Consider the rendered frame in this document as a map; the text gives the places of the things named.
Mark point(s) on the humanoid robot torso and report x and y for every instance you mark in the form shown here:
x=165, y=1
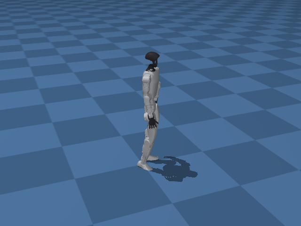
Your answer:
x=153, y=87

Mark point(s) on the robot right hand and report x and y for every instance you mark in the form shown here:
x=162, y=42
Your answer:
x=152, y=122

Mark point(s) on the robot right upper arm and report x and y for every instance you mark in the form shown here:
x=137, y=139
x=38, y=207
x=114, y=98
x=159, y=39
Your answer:
x=146, y=85

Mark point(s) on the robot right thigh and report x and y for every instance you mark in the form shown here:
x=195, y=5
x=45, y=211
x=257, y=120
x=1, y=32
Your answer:
x=152, y=132

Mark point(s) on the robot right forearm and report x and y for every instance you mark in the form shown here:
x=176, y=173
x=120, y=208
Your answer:
x=147, y=103

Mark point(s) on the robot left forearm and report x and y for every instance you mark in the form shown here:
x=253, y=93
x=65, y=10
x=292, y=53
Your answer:
x=155, y=99

